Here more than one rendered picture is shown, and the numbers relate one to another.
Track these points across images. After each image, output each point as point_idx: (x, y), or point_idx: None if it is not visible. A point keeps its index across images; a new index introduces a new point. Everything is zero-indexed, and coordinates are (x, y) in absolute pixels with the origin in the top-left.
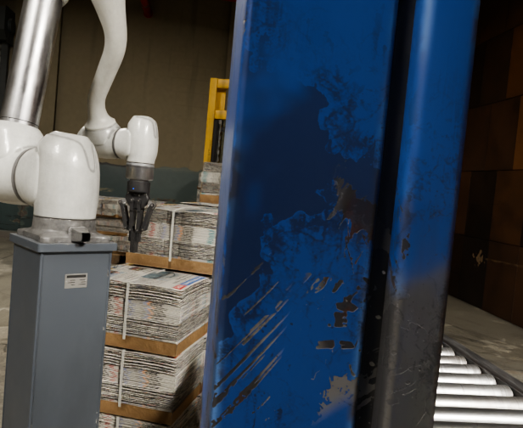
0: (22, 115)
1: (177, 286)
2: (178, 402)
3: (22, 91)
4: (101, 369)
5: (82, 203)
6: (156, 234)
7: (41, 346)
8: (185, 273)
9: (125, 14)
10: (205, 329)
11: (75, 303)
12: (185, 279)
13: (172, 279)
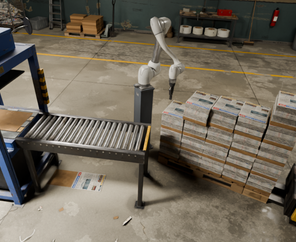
0: (151, 59)
1: (166, 112)
2: (164, 139)
3: (152, 54)
4: (140, 113)
5: (139, 80)
6: None
7: (134, 102)
8: None
9: (159, 39)
10: (182, 132)
11: (137, 98)
12: (176, 114)
13: (175, 112)
